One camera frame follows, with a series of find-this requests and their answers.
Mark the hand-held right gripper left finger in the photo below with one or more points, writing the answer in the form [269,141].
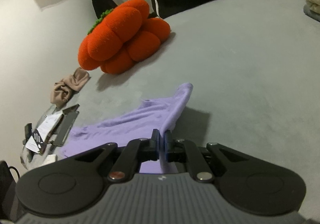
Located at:
[156,141]

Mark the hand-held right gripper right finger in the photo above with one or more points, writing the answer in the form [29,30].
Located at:
[168,144]

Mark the lavender knit garment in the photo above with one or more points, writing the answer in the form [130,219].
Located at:
[137,119]

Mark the dark smartphone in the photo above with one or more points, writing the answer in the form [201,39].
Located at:
[71,109]

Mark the black tablet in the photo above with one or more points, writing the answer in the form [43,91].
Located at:
[65,126]

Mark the crumpled beige cloth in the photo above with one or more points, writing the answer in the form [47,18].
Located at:
[65,89]

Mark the grey bed sheet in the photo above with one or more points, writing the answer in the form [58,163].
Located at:
[237,64]

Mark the white crumpled tissue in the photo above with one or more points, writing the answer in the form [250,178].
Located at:
[50,159]

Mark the orange pumpkin plush pillow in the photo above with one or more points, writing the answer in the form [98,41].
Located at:
[117,34]

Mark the black striped tag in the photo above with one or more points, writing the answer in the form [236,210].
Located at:
[37,137]

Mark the small black clip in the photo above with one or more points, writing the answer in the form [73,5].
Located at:
[28,131]

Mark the black pointed hat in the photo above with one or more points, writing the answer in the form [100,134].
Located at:
[101,1]

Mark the black bag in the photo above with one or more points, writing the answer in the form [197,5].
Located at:
[6,184]

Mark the grey folded garment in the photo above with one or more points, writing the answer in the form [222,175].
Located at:
[311,15]

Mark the beige folded garment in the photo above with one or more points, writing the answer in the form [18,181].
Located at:
[312,1]

